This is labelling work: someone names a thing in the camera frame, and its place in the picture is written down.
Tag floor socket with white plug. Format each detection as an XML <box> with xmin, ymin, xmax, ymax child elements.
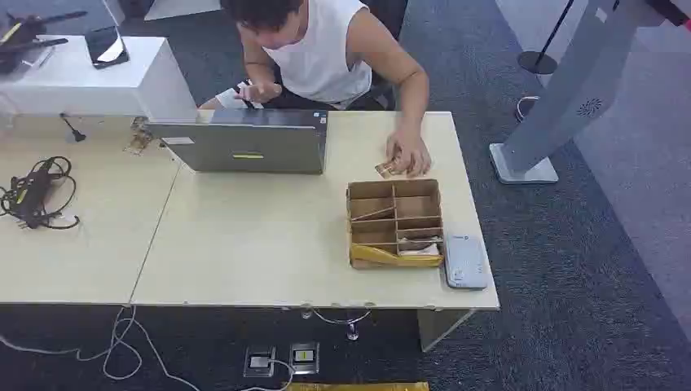
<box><xmin>243</xmin><ymin>345</ymin><xmax>277</xmax><ymax>379</ymax></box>

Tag black stanchion pole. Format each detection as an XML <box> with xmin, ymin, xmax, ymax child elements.
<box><xmin>516</xmin><ymin>0</ymin><xmax>577</xmax><ymax>76</ymax></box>

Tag grey kiosk stand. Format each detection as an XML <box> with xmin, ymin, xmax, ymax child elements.
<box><xmin>489</xmin><ymin>0</ymin><xmax>666</xmax><ymax>187</ymax></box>

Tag floor socket with yellow label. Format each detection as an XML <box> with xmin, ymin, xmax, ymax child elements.
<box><xmin>289</xmin><ymin>341</ymin><xmax>320</xmax><ymax>376</ymax></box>

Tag clear cable under desk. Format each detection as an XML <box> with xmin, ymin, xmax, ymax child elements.
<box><xmin>300</xmin><ymin>303</ymin><xmax>375</xmax><ymax>341</ymax></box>

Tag white coiled floor cable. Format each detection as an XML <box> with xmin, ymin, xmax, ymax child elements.
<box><xmin>514</xmin><ymin>95</ymin><xmax>541</xmax><ymax>123</ymax></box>

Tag wooden card box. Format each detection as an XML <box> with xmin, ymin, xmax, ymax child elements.
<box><xmin>346</xmin><ymin>178</ymin><xmax>446</xmax><ymax>270</ymax></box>

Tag white cabinet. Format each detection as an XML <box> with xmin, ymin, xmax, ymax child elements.
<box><xmin>0</xmin><ymin>34</ymin><xmax>199</xmax><ymax>123</ymax></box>

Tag person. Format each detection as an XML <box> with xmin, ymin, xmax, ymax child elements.
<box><xmin>200</xmin><ymin>0</ymin><xmax>433</xmax><ymax>179</ymax></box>

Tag black power adapter with cables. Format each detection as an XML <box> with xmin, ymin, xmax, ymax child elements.
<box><xmin>0</xmin><ymin>156</ymin><xmax>81</xmax><ymax>231</ymax></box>

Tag person's hand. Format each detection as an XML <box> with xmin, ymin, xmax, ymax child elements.
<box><xmin>236</xmin><ymin>81</ymin><xmax>284</xmax><ymax>105</ymax></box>
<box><xmin>385</xmin><ymin>132</ymin><xmax>433</xmax><ymax>179</ymax></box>

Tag grey laptop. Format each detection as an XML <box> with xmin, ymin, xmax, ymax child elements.
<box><xmin>145</xmin><ymin>109</ymin><xmax>329</xmax><ymax>175</ymax></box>

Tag white cards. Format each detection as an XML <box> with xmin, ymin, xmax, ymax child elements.
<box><xmin>398</xmin><ymin>236</ymin><xmax>443</xmax><ymax>257</ymax></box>

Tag person's left hand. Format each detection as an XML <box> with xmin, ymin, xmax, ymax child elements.
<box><xmin>385</xmin><ymin>132</ymin><xmax>433</xmax><ymax>179</ymax></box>

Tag white card reader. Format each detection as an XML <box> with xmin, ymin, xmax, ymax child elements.
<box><xmin>444</xmin><ymin>234</ymin><xmax>491</xmax><ymax>292</ymax></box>

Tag black tablet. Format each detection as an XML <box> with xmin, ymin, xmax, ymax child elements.
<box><xmin>84</xmin><ymin>25</ymin><xmax>130</xmax><ymax>70</ymax></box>

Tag black tool with handles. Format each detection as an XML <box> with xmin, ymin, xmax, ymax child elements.
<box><xmin>0</xmin><ymin>11</ymin><xmax>89</xmax><ymax>75</ymax></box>

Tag white desk leg panel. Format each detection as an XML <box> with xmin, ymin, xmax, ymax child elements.
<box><xmin>416</xmin><ymin>308</ymin><xmax>478</xmax><ymax>354</ymax></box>

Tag person's right hand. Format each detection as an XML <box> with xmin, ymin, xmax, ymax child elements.
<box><xmin>236</xmin><ymin>81</ymin><xmax>284</xmax><ymax>105</ymax></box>

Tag small black desk microphone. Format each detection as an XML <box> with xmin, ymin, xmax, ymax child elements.
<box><xmin>59</xmin><ymin>112</ymin><xmax>87</xmax><ymax>143</ymax></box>

